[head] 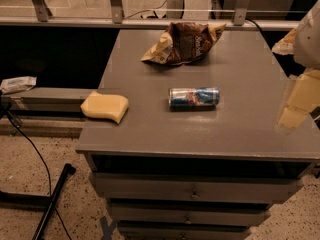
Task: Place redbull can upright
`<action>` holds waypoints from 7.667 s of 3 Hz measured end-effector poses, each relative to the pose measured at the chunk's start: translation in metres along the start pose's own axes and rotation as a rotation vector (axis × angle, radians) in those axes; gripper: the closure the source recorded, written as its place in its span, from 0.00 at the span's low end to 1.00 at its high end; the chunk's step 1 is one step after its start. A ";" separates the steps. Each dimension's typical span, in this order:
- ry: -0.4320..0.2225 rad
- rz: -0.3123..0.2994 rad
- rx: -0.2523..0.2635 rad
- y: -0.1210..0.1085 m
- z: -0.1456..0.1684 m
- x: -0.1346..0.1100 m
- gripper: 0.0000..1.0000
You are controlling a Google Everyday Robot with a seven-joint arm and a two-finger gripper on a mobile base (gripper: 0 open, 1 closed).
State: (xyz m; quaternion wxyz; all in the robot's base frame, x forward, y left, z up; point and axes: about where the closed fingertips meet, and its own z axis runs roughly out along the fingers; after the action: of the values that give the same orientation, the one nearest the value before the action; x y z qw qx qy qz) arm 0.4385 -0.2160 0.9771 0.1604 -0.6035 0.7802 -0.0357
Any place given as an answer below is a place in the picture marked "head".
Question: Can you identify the black stand leg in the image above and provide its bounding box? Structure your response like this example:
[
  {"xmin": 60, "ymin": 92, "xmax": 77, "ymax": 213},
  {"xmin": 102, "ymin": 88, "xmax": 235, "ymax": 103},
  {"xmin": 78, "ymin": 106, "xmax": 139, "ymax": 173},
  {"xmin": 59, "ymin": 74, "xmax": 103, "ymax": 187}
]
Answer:
[{"xmin": 0, "ymin": 164, "xmax": 76, "ymax": 240}]

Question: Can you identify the grey low bench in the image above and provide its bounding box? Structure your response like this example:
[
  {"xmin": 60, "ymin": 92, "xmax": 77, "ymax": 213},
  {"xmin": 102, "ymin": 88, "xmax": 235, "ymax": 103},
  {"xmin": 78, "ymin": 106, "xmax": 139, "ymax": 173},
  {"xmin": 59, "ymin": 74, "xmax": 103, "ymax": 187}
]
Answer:
[{"xmin": 1, "ymin": 87, "xmax": 93, "ymax": 113}]

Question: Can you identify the grey drawer cabinet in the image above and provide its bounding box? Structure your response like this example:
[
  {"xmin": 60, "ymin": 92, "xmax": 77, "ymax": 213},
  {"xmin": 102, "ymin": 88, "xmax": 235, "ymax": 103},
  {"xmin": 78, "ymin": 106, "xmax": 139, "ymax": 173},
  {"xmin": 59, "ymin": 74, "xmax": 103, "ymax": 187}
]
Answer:
[{"xmin": 77, "ymin": 30, "xmax": 320, "ymax": 240}]

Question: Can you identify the grey metal railing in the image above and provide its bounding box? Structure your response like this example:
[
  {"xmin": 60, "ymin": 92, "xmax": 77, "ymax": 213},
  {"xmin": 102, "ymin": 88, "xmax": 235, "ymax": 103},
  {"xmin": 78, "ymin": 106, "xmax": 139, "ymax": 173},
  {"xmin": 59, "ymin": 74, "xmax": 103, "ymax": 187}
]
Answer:
[{"xmin": 0, "ymin": 0, "xmax": 298, "ymax": 31}]

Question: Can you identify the blue silver redbull can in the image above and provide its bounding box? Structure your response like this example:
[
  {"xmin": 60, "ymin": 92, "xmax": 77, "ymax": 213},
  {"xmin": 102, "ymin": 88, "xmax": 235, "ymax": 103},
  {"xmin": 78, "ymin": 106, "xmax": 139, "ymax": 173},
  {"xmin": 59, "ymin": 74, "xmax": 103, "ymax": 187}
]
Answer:
[{"xmin": 168, "ymin": 87, "xmax": 220, "ymax": 109}]

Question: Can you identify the brown chip bag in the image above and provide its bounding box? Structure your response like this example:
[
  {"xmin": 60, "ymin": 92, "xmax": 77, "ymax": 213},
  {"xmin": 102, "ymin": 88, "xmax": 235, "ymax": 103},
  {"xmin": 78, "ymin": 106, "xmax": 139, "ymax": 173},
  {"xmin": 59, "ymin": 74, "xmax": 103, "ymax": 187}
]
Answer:
[{"xmin": 141, "ymin": 22, "xmax": 226, "ymax": 65}]

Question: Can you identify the black floor cable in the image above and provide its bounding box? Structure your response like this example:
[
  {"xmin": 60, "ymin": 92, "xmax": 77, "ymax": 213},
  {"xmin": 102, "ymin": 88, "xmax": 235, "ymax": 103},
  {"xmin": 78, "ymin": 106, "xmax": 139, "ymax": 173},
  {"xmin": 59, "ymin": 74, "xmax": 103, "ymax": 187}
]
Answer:
[{"xmin": 0, "ymin": 100, "xmax": 73, "ymax": 240}]

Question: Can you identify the white tissue packet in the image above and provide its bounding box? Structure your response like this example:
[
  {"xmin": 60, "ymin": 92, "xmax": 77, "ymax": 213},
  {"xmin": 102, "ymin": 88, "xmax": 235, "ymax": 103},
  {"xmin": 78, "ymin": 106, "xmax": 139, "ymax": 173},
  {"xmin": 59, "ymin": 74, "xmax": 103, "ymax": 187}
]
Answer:
[{"xmin": 1, "ymin": 76, "xmax": 37, "ymax": 94}]

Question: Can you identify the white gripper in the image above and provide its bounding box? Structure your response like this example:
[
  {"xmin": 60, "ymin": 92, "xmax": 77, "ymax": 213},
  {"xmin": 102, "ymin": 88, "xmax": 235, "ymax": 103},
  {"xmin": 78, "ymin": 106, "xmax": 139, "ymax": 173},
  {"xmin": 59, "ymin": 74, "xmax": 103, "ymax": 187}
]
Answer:
[{"xmin": 272, "ymin": 0, "xmax": 320, "ymax": 129}]

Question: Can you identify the yellow sponge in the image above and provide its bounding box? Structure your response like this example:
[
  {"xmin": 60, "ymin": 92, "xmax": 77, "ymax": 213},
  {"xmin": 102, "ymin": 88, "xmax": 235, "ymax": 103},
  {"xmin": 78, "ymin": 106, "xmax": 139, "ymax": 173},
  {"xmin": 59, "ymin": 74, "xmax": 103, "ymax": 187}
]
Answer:
[{"xmin": 80, "ymin": 91, "xmax": 129, "ymax": 124}]

